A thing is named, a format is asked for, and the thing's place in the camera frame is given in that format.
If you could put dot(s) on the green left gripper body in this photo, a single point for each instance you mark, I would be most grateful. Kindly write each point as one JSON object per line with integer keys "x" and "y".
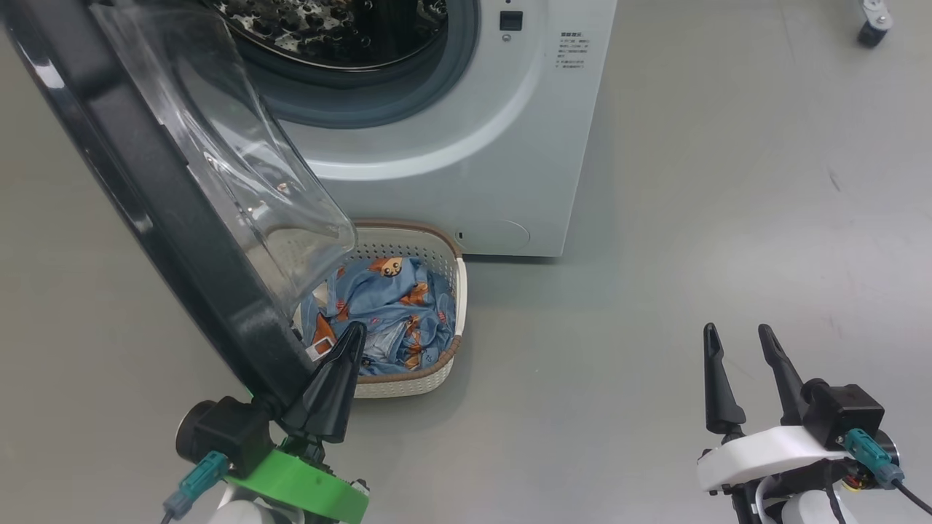
{"x": 313, "y": 491}

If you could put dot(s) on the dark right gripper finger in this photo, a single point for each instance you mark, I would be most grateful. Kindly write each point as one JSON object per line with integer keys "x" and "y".
{"x": 786, "y": 386}
{"x": 721, "y": 400}

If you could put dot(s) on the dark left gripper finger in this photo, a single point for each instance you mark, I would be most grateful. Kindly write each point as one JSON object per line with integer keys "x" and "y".
{"x": 331, "y": 393}

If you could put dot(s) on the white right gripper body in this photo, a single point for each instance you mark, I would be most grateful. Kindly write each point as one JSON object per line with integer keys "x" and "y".
{"x": 764, "y": 451}

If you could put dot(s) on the blue cartoon garment white lining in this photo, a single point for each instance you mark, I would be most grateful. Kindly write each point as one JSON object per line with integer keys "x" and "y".
{"x": 324, "y": 324}

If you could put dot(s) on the blue cartoon print garment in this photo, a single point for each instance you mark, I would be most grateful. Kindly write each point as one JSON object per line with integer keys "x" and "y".
{"x": 393, "y": 291}

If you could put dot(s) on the washing machine glass door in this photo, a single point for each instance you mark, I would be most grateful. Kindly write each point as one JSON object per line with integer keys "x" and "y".
{"x": 167, "y": 218}

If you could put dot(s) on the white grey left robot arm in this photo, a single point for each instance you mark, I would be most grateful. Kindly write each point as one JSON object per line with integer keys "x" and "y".
{"x": 247, "y": 509}

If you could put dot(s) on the white front-load washing machine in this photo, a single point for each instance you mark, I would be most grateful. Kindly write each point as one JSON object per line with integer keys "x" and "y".
{"x": 473, "y": 145}

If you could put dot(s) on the cream perforated basket brown rim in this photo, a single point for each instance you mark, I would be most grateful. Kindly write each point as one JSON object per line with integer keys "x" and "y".
{"x": 408, "y": 382}

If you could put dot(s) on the round drain filter cover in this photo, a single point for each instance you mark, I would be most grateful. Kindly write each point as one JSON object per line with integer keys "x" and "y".
{"x": 495, "y": 236}

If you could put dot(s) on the grey metal leg with caster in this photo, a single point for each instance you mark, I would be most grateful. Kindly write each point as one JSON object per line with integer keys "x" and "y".
{"x": 874, "y": 25}

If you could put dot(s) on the small printed text label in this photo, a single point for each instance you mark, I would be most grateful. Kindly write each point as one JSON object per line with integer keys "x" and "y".
{"x": 574, "y": 54}

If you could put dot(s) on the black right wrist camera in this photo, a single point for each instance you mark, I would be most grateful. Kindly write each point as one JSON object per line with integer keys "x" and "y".
{"x": 844, "y": 411}

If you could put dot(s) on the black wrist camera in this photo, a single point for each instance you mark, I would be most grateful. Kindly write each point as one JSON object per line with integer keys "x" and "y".
{"x": 844, "y": 411}
{"x": 226, "y": 433}

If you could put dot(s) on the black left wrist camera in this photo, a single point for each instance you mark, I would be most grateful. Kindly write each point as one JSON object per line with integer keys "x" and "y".
{"x": 226, "y": 433}

